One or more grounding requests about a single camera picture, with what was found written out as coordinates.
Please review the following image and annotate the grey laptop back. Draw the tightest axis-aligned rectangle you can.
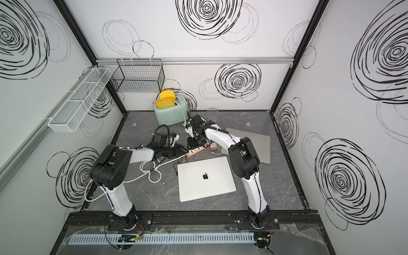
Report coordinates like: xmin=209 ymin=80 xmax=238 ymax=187
xmin=226 ymin=128 xmax=271 ymax=164

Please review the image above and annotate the pink power strip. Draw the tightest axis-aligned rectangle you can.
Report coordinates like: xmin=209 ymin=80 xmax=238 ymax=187
xmin=187 ymin=142 xmax=210 ymax=158

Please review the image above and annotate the clear drinking glass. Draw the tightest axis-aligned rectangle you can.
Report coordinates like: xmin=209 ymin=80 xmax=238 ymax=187
xmin=207 ymin=107 xmax=219 ymax=123

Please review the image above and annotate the black wire basket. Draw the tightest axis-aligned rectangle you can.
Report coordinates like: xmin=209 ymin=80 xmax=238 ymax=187
xmin=110 ymin=58 xmax=165 ymax=94

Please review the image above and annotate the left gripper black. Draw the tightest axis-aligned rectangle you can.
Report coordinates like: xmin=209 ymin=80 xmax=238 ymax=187
xmin=160 ymin=145 xmax=189 ymax=159

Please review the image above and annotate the white slotted cable duct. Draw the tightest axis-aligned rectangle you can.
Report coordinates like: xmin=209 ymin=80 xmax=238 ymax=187
xmin=69 ymin=233 xmax=256 ymax=246

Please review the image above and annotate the silver laptop front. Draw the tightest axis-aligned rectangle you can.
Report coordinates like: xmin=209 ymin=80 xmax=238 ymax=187
xmin=177 ymin=156 xmax=237 ymax=203

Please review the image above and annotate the yellow toast slice front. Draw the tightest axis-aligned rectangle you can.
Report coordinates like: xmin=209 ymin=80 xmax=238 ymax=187
xmin=155 ymin=98 xmax=176 ymax=109

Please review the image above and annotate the white toaster cord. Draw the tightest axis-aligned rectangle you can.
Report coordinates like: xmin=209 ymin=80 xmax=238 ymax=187
xmin=174 ymin=101 xmax=188 ymax=128

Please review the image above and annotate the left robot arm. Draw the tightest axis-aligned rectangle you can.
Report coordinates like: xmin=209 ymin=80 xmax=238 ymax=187
xmin=90 ymin=135 xmax=188 ymax=231

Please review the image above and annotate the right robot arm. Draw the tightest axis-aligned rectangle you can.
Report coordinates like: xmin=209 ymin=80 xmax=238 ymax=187
xmin=184 ymin=115 xmax=271 ymax=229

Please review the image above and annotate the yellow toast slice back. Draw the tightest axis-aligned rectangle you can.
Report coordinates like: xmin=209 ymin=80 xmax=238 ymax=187
xmin=159 ymin=89 xmax=176 ymax=101

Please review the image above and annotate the black charger cable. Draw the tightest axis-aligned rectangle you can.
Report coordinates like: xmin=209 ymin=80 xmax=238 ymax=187
xmin=171 ymin=152 xmax=187 ymax=176

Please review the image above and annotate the white mesh shelf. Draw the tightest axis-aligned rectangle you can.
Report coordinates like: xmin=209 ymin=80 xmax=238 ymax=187
xmin=47 ymin=68 xmax=112 ymax=132

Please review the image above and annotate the white power strip cord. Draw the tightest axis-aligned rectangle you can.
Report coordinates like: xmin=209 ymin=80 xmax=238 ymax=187
xmin=83 ymin=153 xmax=189 ymax=202

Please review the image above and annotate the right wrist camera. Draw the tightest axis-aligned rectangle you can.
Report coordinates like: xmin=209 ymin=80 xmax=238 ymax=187
xmin=186 ymin=120 xmax=194 ymax=133

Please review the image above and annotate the yellow toast slice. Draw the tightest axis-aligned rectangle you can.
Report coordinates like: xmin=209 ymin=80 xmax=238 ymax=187
xmin=155 ymin=98 xmax=176 ymax=109
xmin=159 ymin=89 xmax=176 ymax=101

